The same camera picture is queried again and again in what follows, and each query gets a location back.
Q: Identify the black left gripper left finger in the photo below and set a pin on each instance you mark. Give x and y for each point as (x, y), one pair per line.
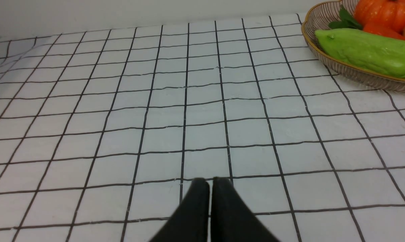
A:
(189, 222)

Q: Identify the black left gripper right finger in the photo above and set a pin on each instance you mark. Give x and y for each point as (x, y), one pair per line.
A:
(231, 219)

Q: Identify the white checkered tablecloth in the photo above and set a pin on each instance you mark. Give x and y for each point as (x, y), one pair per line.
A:
(101, 134)

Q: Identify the green toy gourd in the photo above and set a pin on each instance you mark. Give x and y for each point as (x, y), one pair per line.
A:
(383, 55)

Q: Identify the orange toy pumpkin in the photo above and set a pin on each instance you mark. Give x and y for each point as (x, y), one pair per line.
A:
(387, 13)

